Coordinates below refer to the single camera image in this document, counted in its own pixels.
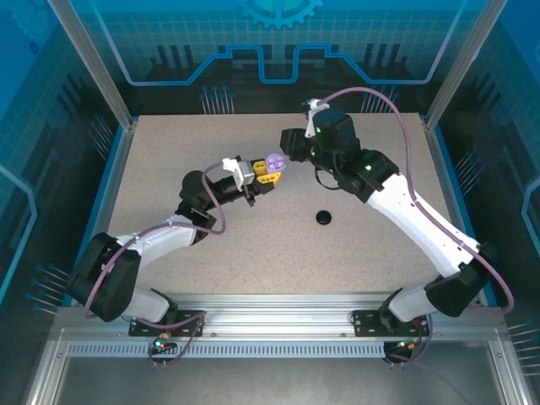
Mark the purple earbud charging case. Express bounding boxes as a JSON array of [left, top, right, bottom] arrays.
[[265, 152, 289, 174]]

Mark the blue table edge strip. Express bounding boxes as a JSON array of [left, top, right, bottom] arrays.
[[435, 126, 500, 308], [62, 126, 127, 308]]

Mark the small LED connector board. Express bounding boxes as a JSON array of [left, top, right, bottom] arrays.
[[386, 338, 424, 354], [148, 335, 177, 356]]

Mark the grey metal panel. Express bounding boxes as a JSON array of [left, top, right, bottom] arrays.
[[52, 356, 510, 405]]

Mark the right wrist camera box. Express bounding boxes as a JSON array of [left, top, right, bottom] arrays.
[[302, 97, 332, 138]]

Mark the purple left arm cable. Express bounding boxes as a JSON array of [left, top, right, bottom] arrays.
[[83, 159, 227, 368]]

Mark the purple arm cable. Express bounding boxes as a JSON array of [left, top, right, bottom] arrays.
[[318, 86, 515, 368], [83, 159, 227, 368]]

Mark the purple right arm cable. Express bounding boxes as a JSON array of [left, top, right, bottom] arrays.
[[318, 86, 515, 368]]

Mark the aluminium table side rail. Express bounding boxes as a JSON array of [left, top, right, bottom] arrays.
[[69, 120, 138, 307], [424, 121, 486, 305]]

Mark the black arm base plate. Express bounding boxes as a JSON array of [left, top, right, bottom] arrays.
[[127, 309, 207, 338], [352, 310, 431, 338]]

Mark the wide aluminium mounting rail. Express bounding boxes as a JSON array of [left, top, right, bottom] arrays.
[[54, 293, 505, 341]]

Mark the aluminium frame post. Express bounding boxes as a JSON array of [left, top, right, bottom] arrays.
[[45, 0, 138, 130], [424, 0, 522, 130]]

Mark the slotted grey cable duct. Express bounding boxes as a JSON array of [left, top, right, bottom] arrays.
[[66, 342, 388, 359]]

